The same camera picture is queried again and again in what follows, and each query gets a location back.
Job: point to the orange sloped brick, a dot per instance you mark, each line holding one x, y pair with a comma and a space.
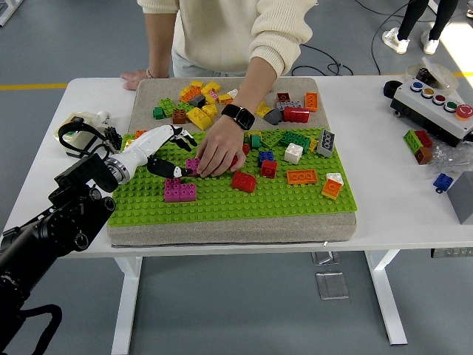
329, 189

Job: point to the black tape roll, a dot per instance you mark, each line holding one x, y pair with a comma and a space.
388, 90

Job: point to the orange 2x4 brick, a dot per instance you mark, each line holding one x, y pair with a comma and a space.
140, 133
301, 176

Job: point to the white bulb-shaped part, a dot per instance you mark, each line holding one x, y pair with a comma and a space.
104, 118

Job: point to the small clear plastic box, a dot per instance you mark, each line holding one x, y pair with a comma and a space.
323, 258

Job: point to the white 2x2 brick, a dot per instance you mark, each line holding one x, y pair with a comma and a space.
293, 152

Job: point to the large clear plastic box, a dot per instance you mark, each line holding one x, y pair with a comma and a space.
332, 286

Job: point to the red sloped brick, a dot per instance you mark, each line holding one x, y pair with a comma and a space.
244, 181

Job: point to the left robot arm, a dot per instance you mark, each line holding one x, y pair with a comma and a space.
48, 236

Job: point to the clear round container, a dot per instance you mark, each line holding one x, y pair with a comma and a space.
445, 75

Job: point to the white shoe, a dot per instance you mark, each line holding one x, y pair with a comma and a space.
397, 42
430, 46

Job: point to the white button control box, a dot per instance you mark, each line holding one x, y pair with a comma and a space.
425, 111

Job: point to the blue 2x2 brick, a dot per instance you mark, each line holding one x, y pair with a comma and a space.
266, 155

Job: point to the brown 2x2 brick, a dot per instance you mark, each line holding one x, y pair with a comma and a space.
180, 117
284, 97

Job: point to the small white brick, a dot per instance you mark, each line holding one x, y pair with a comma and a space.
233, 93

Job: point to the table control panel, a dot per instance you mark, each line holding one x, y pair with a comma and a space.
452, 253

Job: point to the red 2x4 brick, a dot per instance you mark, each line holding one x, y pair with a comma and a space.
296, 115
245, 148

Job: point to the grey box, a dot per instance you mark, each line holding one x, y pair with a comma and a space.
463, 199

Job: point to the person's left hand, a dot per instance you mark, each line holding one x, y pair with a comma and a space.
221, 148

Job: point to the white table leg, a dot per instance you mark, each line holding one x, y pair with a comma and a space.
384, 296
127, 303

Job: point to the person's right hand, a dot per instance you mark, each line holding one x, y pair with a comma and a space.
133, 78

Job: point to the small yellow brick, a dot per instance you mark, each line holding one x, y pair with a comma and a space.
224, 98

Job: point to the grey brick with black holes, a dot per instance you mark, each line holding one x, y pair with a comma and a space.
326, 143

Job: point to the white sloped brick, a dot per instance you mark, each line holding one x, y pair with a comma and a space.
335, 177

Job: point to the cream switch box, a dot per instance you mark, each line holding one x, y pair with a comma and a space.
83, 138

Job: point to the person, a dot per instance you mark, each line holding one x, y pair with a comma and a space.
221, 33
406, 18

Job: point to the lime green 2x4 brick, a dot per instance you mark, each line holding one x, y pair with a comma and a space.
169, 106

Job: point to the black gear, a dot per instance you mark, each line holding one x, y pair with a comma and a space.
112, 135

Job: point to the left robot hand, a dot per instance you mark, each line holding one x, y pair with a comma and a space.
144, 146

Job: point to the dark green 2x4 brick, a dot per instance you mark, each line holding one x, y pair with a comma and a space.
295, 140

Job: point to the person's left forearm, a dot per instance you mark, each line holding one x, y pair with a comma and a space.
255, 85

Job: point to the small dark green brick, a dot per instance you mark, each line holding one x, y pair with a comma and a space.
159, 113

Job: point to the yellow 2x2 brick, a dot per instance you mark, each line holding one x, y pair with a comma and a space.
129, 142
313, 145

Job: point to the black smartwatch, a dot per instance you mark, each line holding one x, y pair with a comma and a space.
238, 115

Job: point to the small black device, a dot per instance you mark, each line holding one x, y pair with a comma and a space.
424, 75

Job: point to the yellow 2x3 brick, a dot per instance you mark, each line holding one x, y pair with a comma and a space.
211, 87

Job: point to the red 2x2 brick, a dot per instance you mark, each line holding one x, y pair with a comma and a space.
268, 168

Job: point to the green baseplate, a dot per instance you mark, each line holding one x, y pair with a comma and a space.
240, 207

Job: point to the person's right forearm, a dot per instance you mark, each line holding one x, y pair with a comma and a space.
160, 44

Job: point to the large yellow sloped brick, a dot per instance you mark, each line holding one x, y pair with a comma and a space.
199, 117

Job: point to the small pink brick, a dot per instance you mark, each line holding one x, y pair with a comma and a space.
213, 95

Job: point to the clear plastic bag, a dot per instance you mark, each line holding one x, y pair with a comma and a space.
449, 159

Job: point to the grey-brown mat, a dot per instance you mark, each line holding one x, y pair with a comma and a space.
229, 233

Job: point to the grey flat plate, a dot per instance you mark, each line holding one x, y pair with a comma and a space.
292, 104

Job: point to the lime green flat plate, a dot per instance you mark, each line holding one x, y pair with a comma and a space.
271, 140

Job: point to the white furniture frame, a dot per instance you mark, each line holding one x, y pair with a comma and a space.
8, 10

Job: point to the dark grey sloped brick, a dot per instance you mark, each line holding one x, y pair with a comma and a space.
274, 116

